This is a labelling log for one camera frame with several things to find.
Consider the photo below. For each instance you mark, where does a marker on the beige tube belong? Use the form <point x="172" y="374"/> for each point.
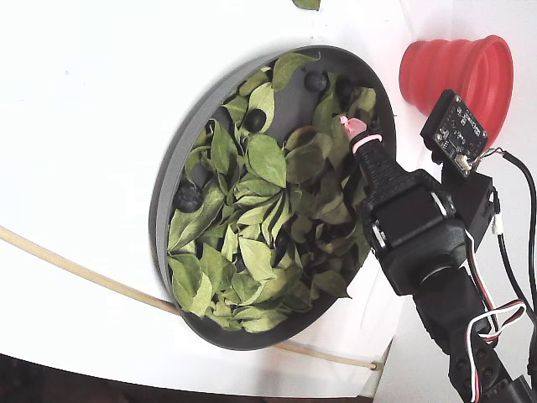
<point x="4" y="234"/>

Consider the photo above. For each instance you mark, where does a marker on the red collapsible silicone cup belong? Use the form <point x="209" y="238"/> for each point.
<point x="440" y="71"/>

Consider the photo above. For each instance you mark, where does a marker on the grey round bowl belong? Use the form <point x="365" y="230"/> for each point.
<point x="302" y="98"/>

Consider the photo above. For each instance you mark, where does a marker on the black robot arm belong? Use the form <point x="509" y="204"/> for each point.
<point x="449" y="302"/>

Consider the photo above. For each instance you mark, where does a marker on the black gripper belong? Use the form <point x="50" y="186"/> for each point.
<point x="404" y="214"/>

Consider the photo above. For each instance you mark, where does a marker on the brownish curled leaf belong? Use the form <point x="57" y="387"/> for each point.
<point x="300" y="134"/>

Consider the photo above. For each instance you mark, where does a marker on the green leaf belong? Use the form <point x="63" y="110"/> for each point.
<point x="287" y="67"/>
<point x="308" y="3"/>
<point x="331" y="283"/>
<point x="237" y="107"/>
<point x="264" y="321"/>
<point x="193" y="222"/>
<point x="222" y="149"/>
<point x="216" y="264"/>
<point x="306" y="161"/>
<point x="267" y="159"/>
<point x="263" y="101"/>
<point x="184" y="277"/>
<point x="253" y="82"/>
<point x="365" y="101"/>
<point x="326" y="112"/>
<point x="256" y="258"/>
<point x="201" y="296"/>

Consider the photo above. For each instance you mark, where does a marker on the dark blueberry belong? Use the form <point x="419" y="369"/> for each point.
<point x="188" y="198"/>
<point x="315" y="82"/>
<point x="254" y="119"/>

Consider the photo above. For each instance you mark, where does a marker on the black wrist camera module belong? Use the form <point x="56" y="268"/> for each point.
<point x="455" y="126"/>

